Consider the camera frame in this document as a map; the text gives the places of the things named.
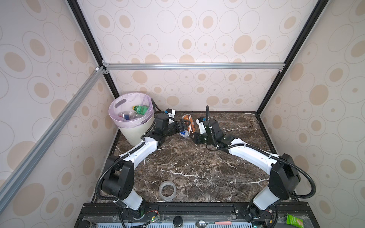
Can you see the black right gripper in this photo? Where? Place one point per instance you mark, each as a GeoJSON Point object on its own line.
{"type": "Point", "coordinates": [196, 138]}

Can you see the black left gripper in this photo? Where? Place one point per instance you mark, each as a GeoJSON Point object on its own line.
{"type": "Point", "coordinates": [181, 125]}

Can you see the blue label water bottle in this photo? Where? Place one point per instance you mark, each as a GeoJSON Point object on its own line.
{"type": "Point", "coordinates": [185, 134]}

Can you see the green plastic soda bottle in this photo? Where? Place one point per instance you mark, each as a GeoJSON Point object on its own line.
{"type": "Point", "coordinates": [140, 109]}

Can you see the clear bottle red label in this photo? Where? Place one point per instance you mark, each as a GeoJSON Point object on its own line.
{"type": "Point", "coordinates": [128, 116]}

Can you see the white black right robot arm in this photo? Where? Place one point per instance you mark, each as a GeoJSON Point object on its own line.
{"type": "Point", "coordinates": [284, 175]}

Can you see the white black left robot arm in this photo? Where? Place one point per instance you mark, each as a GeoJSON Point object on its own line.
{"type": "Point", "coordinates": [116, 182]}

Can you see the white plastic waste bin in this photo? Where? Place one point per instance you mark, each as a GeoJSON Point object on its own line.
{"type": "Point", "coordinates": [133, 135]}

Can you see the pink bin liner bag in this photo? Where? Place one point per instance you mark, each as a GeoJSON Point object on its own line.
{"type": "Point", "coordinates": [131, 110]}

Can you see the clear tape roll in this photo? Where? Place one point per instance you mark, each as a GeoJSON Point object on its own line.
{"type": "Point", "coordinates": [167, 190]}

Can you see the black round knob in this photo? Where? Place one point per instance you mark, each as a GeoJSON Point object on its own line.
{"type": "Point", "coordinates": [178, 222]}

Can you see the green snack packet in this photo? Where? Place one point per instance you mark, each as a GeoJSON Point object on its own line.
{"type": "Point", "coordinates": [294, 221]}

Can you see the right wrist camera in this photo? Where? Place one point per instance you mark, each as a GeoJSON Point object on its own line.
{"type": "Point", "coordinates": [200, 122]}

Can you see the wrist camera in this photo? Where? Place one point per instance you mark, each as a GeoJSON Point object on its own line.
{"type": "Point", "coordinates": [200, 122]}
{"type": "Point", "coordinates": [170, 112]}

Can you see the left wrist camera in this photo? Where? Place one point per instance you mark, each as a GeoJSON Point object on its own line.
{"type": "Point", "coordinates": [170, 112]}

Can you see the aluminium frame bar back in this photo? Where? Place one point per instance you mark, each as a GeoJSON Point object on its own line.
{"type": "Point", "coordinates": [193, 66]}

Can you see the aluminium frame bar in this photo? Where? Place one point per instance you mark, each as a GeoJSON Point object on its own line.
{"type": "Point", "coordinates": [25, 168]}
{"type": "Point", "coordinates": [193, 66]}

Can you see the metal spoon red handle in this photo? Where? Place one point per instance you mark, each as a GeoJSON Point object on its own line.
{"type": "Point", "coordinates": [204, 224]}

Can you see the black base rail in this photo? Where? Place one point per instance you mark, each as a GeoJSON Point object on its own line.
{"type": "Point", "coordinates": [161, 215]}

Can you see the black frame post left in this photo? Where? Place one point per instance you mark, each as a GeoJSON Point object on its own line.
{"type": "Point", "coordinates": [81, 20]}

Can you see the black frame post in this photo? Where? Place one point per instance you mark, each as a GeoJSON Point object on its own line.
{"type": "Point", "coordinates": [81, 20]}
{"type": "Point", "coordinates": [307, 28]}

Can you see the black frame post right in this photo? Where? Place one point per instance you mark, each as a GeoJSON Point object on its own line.
{"type": "Point", "coordinates": [307, 28]}

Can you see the aluminium frame bar left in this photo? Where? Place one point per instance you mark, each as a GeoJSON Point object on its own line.
{"type": "Point", "coordinates": [25, 168]}

